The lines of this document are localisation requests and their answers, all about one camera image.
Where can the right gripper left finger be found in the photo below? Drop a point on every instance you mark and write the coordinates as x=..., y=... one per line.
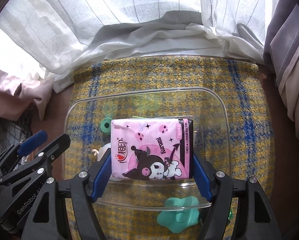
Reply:
x=48, y=216

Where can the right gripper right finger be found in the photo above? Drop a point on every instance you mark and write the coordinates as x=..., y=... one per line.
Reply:
x=255, y=218

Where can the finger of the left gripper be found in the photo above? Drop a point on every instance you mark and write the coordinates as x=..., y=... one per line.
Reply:
x=13, y=154
x=45, y=158

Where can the green foam roll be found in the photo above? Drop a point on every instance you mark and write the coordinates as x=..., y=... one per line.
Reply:
x=105, y=125

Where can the teal plush flower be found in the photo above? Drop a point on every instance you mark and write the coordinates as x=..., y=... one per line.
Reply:
x=178, y=220

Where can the pink Kuromi tissue pack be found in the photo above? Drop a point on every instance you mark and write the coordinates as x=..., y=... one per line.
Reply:
x=152, y=148

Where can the clear plastic container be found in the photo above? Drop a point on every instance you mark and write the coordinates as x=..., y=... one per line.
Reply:
x=211, y=140

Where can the round-headed baby doll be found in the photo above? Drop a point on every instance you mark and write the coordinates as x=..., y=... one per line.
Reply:
x=101, y=152

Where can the pink beige curtain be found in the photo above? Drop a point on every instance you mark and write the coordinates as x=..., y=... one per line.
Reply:
x=17, y=94

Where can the white sheer curtain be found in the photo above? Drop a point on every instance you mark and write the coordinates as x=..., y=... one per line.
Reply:
x=58, y=33

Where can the yellow blue woven mat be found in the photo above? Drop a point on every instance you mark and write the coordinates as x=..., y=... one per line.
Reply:
x=232, y=130

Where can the grey cloth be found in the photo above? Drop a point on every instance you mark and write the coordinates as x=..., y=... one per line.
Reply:
x=176, y=33

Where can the grey pink curtain right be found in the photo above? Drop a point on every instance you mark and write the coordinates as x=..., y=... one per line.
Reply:
x=281, y=55

